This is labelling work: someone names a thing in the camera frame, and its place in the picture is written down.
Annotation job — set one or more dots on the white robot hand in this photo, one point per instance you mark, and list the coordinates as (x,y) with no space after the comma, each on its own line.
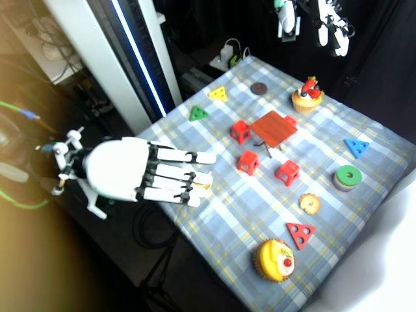
(113,165)
(341,45)

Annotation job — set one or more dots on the red toy stool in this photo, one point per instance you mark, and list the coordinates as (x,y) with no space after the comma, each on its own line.
(287,170)
(240,130)
(248,161)
(291,121)

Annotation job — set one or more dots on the small brown toy table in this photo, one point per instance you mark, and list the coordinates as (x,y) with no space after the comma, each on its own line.
(273,128)

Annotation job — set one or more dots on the strawberry toy cupcake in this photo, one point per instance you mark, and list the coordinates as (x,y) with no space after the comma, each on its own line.
(305,102)

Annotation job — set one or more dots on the brown round cookie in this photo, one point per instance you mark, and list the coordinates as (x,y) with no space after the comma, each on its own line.
(259,88)

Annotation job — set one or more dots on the blue triangle block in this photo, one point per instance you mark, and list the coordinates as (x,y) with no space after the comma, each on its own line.
(350,143)

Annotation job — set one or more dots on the green triangle block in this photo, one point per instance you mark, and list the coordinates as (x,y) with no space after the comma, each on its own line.
(197,113)

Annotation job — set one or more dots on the white power strip with plugs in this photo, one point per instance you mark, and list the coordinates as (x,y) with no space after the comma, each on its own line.
(224,53)

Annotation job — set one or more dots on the white column with blue strip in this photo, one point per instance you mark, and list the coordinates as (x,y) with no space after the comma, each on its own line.
(97,48)

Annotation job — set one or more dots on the blue plaid table cloth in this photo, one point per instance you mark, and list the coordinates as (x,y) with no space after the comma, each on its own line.
(227,211)

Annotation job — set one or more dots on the yellow triangle block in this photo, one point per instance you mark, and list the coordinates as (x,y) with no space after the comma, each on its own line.
(219,94)

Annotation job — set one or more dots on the round toy tart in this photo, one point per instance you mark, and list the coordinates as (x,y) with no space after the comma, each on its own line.
(308,204)

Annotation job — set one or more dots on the yellow fruit toy cupcake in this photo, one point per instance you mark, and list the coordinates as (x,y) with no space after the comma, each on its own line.
(269,260)

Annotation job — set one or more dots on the red triangle block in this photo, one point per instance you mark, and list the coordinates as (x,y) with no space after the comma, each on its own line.
(300,234)

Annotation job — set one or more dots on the white cover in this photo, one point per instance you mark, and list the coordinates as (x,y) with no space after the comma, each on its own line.
(383,260)

